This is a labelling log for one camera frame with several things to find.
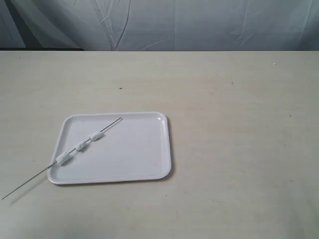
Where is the white foam piece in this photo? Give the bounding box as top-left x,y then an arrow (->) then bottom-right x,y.
89,131 -> 103,141
55,152 -> 71,165
74,141 -> 87,151

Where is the thin metal skewer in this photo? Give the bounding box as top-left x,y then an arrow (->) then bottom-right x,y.
1,117 -> 123,200

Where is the white rectangular plastic tray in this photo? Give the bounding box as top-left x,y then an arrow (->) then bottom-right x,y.
47,112 -> 172,185

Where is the white backdrop cloth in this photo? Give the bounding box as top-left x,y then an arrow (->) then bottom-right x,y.
0,0 -> 319,51

